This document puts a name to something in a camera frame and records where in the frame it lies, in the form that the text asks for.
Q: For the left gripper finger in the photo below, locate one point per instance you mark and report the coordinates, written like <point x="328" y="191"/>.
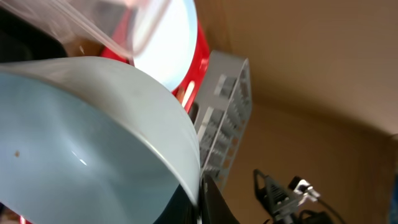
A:
<point x="212" y="208"/>

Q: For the light blue bowl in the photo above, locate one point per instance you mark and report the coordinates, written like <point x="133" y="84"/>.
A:
<point x="94" y="140"/>

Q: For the black tray bin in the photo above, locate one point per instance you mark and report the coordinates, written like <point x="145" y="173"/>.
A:
<point x="21" y="41"/>

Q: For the red plastic tray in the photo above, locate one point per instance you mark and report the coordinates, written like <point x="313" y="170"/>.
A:
<point x="188" y="89"/>

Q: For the grey dishwasher rack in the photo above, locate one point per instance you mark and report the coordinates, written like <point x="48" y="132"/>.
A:
<point x="224" y="108"/>

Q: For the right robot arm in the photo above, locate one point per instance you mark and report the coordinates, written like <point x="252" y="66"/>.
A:
<point x="282" y="203"/>

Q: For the clear plastic bin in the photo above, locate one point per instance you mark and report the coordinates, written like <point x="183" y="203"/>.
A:
<point x="124" y="26"/>

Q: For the light blue plate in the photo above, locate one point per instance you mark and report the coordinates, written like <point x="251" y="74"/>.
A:
<point x="169" y="53"/>

